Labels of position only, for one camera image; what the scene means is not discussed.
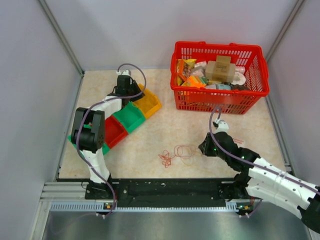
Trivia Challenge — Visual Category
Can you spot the brown cardboard box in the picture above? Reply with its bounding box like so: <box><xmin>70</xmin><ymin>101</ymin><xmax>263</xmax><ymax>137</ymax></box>
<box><xmin>205</xmin><ymin>55</ymin><xmax>236</xmax><ymax>83</ymax></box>

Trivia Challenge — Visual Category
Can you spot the green plastic bin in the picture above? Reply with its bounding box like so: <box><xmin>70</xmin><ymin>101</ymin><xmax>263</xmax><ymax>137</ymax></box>
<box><xmin>67</xmin><ymin>135</ymin><xmax>110</xmax><ymax>155</ymax></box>
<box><xmin>112</xmin><ymin>101</ymin><xmax>146</xmax><ymax>134</ymax></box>

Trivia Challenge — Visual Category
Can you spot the upper green plastic bin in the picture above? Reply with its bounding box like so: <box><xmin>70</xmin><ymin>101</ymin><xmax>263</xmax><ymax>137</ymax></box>
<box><xmin>112</xmin><ymin>101</ymin><xmax>146</xmax><ymax>134</ymax></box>

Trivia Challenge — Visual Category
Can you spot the lower green plastic bin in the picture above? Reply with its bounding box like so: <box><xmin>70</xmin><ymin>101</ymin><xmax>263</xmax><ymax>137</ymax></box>
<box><xmin>67</xmin><ymin>135</ymin><xmax>110</xmax><ymax>155</ymax></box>

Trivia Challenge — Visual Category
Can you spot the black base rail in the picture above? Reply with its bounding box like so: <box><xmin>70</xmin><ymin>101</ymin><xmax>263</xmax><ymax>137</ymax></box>
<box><xmin>85</xmin><ymin>178</ymin><xmax>251</xmax><ymax>207</ymax></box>

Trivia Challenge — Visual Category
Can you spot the white tape roll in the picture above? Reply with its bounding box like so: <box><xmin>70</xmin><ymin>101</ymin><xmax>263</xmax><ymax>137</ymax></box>
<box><xmin>231</xmin><ymin>71</ymin><xmax>246</xmax><ymax>86</ymax></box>

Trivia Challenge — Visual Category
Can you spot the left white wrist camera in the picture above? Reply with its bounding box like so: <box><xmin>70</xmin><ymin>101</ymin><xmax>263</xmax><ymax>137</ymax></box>
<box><xmin>116</xmin><ymin>69</ymin><xmax>132</xmax><ymax>77</ymax></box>

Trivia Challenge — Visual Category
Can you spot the pink wire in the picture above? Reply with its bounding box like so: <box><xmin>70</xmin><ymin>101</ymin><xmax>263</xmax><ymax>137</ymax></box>
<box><xmin>173</xmin><ymin>144</ymin><xmax>193</xmax><ymax>159</ymax></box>

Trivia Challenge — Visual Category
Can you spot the red plastic shopping basket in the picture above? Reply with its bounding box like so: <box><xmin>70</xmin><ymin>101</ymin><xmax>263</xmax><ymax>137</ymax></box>
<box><xmin>170</xmin><ymin>41</ymin><xmax>270</xmax><ymax>115</ymax></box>

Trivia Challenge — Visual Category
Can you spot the white red label card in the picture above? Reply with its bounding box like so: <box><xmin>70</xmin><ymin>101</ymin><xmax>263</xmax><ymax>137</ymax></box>
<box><xmin>233</xmin><ymin>138</ymin><xmax>246</xmax><ymax>147</ymax></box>

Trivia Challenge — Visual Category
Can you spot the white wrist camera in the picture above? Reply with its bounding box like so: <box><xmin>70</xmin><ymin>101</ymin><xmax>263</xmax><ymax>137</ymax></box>
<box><xmin>213</xmin><ymin>119</ymin><xmax>229</xmax><ymax>134</ymax></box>
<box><xmin>116</xmin><ymin>69</ymin><xmax>132</xmax><ymax>77</ymax></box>

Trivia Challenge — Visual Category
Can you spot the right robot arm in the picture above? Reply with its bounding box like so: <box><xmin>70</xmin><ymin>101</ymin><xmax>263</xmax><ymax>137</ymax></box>
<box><xmin>198</xmin><ymin>132</ymin><xmax>320</xmax><ymax>233</ymax></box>

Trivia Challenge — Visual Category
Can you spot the grey slotted cable duct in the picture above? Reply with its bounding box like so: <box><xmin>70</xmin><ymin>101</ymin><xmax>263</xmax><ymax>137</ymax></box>
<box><xmin>50</xmin><ymin>201</ymin><xmax>250</xmax><ymax>214</ymax></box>

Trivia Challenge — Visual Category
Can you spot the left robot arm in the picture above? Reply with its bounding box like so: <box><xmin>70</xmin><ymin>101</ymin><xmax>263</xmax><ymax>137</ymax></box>
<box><xmin>70</xmin><ymin>70</ymin><xmax>144</xmax><ymax>199</ymax></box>

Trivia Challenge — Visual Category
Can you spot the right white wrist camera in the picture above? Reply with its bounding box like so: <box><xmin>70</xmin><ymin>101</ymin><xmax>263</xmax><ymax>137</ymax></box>
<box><xmin>213</xmin><ymin>119</ymin><xmax>229</xmax><ymax>134</ymax></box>

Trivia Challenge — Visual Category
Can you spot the yellow plastic bin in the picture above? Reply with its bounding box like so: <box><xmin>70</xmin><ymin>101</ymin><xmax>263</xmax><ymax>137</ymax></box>
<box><xmin>132</xmin><ymin>88</ymin><xmax>162</xmax><ymax>119</ymax></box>

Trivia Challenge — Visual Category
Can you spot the red plastic bin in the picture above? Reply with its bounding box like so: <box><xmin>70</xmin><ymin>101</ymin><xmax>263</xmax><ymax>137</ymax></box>
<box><xmin>104</xmin><ymin>115</ymin><xmax>128</xmax><ymax>149</ymax></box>

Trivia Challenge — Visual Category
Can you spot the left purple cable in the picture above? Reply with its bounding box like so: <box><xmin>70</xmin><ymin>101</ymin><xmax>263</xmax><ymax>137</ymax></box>
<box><xmin>75</xmin><ymin>63</ymin><xmax>148</xmax><ymax>218</ymax></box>

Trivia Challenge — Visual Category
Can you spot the orange snack box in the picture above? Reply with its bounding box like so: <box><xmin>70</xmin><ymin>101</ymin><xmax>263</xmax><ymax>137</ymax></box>
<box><xmin>181</xmin><ymin>75</ymin><xmax>208</xmax><ymax>88</ymax></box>

